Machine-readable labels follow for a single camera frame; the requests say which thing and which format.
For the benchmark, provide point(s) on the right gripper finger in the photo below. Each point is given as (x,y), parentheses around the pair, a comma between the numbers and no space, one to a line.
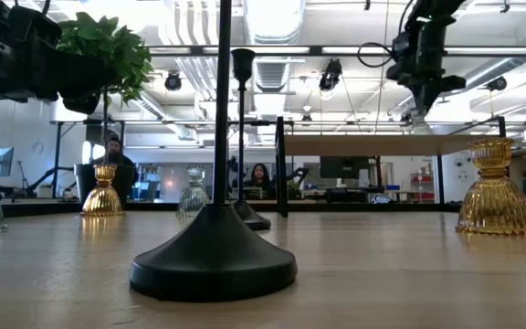
(434,98)
(422,100)

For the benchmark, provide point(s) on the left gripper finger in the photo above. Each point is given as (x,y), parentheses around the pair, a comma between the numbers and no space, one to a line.
(80,101)
(82,75)

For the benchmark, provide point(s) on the amber ribbed glass candle holder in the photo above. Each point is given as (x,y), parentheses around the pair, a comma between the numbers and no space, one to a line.
(102,198)
(496,205)

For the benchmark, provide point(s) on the tall black candlestick holder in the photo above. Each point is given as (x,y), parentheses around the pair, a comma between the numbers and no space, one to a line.
(213,260)

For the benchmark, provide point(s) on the medium black candlestick holder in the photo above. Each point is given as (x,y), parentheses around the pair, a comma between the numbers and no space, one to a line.
(251,220)

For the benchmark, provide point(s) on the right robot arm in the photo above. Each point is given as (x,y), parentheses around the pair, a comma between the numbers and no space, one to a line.
(432,9)

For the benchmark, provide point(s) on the green potted plant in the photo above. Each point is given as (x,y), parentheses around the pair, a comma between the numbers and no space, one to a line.
(108,45)

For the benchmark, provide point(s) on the person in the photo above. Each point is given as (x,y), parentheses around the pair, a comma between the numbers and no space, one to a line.
(259,176)
(114,151)

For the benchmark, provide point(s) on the black ceiling spotlight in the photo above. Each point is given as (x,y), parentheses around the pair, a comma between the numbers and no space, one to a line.
(173,82)
(497,83)
(330,75)

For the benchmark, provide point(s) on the red storage rack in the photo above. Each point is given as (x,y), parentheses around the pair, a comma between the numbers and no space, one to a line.
(423,187)

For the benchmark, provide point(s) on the black display screen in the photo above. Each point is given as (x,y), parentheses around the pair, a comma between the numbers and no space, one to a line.
(345,167)

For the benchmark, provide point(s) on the black metal gantry frame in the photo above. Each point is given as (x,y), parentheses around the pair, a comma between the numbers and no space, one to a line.
(56,160)

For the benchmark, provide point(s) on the black ceiling light rail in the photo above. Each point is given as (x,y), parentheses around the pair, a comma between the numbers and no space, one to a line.
(315,50)

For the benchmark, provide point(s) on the silver ventilation duct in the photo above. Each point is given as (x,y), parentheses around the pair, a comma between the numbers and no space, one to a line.
(274,27)

